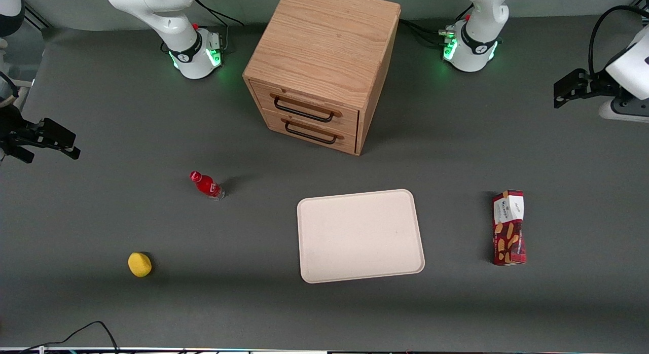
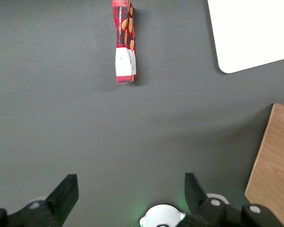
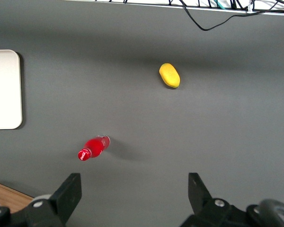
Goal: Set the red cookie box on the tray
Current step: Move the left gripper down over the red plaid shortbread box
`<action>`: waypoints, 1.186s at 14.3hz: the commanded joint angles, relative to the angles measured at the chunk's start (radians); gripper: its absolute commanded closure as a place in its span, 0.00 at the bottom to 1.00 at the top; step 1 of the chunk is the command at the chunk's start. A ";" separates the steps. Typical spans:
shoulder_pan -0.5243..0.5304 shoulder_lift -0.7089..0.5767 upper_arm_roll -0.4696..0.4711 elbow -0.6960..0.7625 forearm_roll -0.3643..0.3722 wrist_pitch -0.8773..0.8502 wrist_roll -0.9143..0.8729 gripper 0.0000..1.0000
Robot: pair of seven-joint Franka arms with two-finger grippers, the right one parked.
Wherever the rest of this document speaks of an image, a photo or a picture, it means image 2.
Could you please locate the cream white plastic tray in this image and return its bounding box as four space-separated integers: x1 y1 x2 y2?
207 0 284 74

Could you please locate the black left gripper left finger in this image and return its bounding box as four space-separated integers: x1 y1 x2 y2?
0 174 79 227

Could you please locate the wooden two-drawer cabinet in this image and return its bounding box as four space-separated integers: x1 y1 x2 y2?
244 103 284 227

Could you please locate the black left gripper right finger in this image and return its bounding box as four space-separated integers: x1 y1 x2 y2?
179 173 283 227

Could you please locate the red plaid cookie box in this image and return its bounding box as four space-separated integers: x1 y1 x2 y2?
112 0 137 84

